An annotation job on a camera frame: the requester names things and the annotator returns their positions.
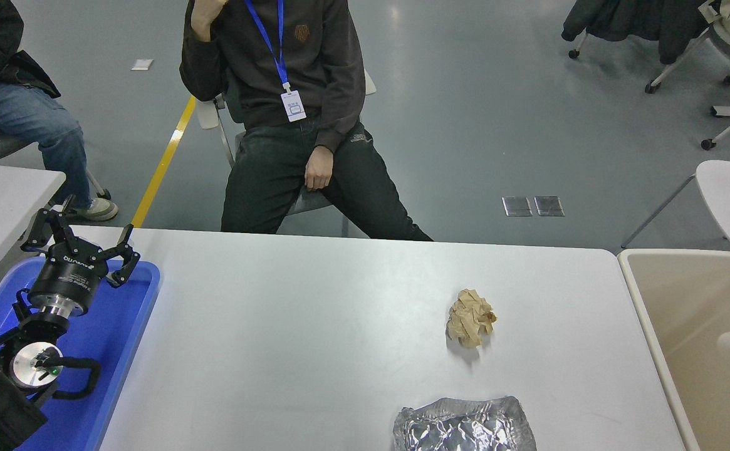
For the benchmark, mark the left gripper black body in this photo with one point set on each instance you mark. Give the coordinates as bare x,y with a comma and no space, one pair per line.
69,274

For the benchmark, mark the silver foil tray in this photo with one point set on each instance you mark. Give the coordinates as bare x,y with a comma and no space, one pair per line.
465,429

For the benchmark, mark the person's left hand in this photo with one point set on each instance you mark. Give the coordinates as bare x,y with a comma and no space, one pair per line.
319,169

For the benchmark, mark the person's right hand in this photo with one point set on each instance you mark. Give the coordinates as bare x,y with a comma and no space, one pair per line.
205,15

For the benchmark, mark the white side table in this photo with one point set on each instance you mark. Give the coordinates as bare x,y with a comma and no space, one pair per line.
1,200

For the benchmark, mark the blue plastic tray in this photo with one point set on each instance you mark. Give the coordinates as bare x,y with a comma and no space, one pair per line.
114,351

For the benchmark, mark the person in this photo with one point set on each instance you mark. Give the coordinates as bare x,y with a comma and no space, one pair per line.
321,62
20,113

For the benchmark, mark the white and grey chair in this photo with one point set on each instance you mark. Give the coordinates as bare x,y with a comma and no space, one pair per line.
207,116

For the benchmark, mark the white paper scrap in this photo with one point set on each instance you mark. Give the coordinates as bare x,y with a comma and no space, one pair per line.
142,64

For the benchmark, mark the crumpled tan paper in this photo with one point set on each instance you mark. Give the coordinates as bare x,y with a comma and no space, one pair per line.
470,319

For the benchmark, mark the metal floor plate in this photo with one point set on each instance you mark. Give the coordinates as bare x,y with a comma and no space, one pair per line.
517,207
549,206

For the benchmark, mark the white chair leg with caster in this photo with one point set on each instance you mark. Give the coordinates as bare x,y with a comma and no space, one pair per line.
579,45

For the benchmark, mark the large pale bin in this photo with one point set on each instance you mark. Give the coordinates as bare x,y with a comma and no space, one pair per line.
684,300

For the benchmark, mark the dark jacket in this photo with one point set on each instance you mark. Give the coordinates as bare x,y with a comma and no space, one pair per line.
634,19

